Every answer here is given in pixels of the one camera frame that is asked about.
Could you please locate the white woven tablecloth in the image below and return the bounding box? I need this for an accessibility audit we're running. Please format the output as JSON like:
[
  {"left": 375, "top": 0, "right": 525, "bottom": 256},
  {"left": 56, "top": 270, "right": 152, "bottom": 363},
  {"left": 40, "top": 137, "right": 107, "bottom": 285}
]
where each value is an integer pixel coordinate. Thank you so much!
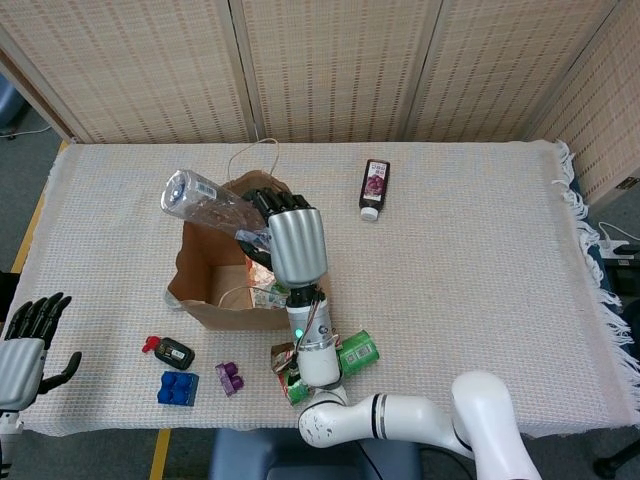
[{"left": 9, "top": 138, "right": 640, "bottom": 441}]

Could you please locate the white power strip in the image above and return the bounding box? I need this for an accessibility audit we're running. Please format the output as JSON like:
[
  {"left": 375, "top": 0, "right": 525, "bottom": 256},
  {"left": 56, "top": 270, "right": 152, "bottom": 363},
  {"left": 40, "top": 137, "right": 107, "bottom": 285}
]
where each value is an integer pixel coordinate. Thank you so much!
[{"left": 597, "top": 222, "right": 632, "bottom": 261}]

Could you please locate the dark purple juice bottle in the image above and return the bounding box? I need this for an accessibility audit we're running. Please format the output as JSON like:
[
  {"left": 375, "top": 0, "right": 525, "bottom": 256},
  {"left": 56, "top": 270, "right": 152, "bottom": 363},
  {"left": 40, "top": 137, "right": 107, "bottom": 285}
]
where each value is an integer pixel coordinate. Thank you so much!
[{"left": 357, "top": 158, "right": 392, "bottom": 224}]

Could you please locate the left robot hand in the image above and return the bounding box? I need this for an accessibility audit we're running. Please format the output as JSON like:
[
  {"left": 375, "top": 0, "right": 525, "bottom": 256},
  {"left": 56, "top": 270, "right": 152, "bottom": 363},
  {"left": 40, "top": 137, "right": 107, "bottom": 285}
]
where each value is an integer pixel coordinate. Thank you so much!
[{"left": 0, "top": 292, "right": 84, "bottom": 414}]

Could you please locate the green chip can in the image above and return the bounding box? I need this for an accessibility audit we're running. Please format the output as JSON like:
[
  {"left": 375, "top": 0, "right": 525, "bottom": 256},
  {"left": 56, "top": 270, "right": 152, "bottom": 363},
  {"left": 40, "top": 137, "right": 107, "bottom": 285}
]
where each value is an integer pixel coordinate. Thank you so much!
[{"left": 284, "top": 329, "right": 381, "bottom": 404}]

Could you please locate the purple toy building block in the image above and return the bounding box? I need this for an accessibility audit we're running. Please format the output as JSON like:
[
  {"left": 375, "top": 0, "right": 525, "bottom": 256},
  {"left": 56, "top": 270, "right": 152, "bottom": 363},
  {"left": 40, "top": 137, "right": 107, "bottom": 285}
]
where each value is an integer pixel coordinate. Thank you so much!
[{"left": 214, "top": 360, "right": 246, "bottom": 398}]

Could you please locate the clear plastic bottle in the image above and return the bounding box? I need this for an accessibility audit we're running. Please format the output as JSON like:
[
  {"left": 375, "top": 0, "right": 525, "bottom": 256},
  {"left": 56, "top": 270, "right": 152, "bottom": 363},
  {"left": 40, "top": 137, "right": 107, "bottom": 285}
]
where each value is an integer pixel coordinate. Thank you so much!
[{"left": 159, "top": 168, "right": 274, "bottom": 251}]

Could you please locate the woven folding screen panel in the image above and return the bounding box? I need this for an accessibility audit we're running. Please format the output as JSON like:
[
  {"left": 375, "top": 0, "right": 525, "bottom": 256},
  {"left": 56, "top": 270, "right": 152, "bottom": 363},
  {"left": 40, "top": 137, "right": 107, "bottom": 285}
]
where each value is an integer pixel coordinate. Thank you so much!
[
  {"left": 0, "top": 0, "right": 256, "bottom": 145},
  {"left": 229, "top": 0, "right": 444, "bottom": 144},
  {"left": 527, "top": 0, "right": 640, "bottom": 206},
  {"left": 404, "top": 0, "right": 619, "bottom": 144}
]

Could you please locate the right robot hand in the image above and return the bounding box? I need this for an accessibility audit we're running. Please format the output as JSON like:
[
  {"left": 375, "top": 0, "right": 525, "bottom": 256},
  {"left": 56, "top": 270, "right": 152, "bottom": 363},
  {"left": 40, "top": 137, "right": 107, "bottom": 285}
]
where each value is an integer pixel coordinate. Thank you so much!
[{"left": 238, "top": 187, "right": 330, "bottom": 291}]

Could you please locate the blue office chair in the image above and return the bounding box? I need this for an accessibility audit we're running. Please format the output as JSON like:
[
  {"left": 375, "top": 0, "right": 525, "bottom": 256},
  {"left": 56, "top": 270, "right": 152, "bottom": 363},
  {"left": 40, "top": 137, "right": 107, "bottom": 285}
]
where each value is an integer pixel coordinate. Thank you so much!
[{"left": 0, "top": 74, "right": 26, "bottom": 139}]

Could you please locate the gold red foil wrapper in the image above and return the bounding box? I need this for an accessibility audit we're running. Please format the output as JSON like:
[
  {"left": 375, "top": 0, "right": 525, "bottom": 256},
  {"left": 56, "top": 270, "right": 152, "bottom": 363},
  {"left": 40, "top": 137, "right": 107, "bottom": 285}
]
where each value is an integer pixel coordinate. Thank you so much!
[{"left": 269, "top": 342, "right": 301, "bottom": 374}]

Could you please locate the brown paper bag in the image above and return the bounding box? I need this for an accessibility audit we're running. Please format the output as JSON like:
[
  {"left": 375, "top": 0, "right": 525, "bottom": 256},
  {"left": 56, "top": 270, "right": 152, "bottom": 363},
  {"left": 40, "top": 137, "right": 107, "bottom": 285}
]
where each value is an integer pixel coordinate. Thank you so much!
[{"left": 166, "top": 137, "right": 332, "bottom": 332}]

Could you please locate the blue toy building block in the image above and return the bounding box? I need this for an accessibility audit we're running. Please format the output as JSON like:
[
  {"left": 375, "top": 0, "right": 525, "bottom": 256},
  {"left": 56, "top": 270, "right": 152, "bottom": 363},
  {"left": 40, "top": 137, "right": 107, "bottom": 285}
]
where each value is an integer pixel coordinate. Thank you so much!
[{"left": 157, "top": 369, "right": 200, "bottom": 409}]

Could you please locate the black bottle red cap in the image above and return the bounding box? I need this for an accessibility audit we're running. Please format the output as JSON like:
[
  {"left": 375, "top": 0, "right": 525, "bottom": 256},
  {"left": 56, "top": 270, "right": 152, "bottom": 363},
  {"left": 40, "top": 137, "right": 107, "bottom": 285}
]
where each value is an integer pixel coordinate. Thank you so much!
[{"left": 142, "top": 335, "right": 196, "bottom": 371}]

